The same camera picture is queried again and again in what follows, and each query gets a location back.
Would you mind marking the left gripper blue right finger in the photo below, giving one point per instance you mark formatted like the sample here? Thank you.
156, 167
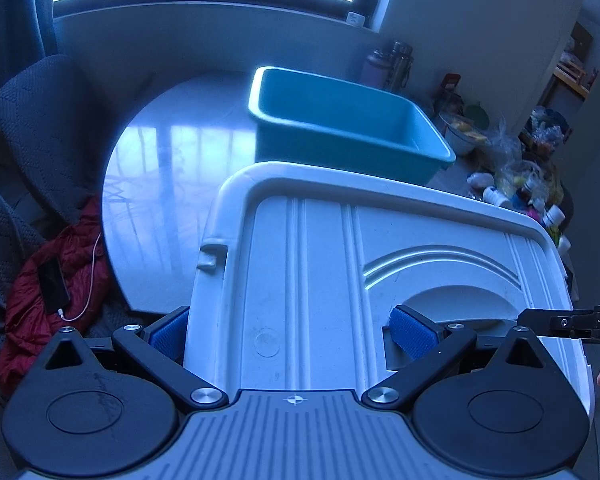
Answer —
415, 334

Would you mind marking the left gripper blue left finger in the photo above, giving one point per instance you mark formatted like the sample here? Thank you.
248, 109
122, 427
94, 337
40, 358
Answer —
168, 334

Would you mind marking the white bin lid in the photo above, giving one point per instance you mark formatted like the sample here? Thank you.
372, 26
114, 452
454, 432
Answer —
299, 268

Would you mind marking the green round object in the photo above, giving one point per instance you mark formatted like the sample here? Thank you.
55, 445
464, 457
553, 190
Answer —
477, 115

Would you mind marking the white blue-label bottle lying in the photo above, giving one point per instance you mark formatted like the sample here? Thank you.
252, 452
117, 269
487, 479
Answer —
553, 219

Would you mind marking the black smartphone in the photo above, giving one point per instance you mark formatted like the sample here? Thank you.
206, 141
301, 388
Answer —
53, 288

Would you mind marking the red down jacket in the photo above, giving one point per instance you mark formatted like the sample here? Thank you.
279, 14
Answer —
28, 328

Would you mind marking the dark brown syrup bottle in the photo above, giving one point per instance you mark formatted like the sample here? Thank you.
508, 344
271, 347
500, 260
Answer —
526, 194

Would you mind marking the white bottle lying down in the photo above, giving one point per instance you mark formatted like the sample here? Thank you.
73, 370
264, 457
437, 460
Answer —
495, 197

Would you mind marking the clear plastic bag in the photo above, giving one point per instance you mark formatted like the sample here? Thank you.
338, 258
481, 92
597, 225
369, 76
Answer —
502, 153

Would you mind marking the white bowl with fruit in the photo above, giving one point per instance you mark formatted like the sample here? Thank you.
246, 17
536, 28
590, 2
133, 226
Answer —
461, 134

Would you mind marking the red black small box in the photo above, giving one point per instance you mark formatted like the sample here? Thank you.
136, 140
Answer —
446, 97

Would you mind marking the teal plastic storage bin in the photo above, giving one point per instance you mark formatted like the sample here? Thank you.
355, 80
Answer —
321, 121

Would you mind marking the grey fabric chair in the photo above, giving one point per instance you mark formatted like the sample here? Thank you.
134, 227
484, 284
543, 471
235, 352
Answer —
60, 133

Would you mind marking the pink insulated bottle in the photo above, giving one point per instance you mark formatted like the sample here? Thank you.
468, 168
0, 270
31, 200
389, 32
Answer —
375, 70

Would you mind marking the steel thermos flask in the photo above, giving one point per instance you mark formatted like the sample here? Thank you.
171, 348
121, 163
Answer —
401, 60

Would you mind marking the small white box on sill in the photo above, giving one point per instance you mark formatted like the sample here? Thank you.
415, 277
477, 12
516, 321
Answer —
355, 19

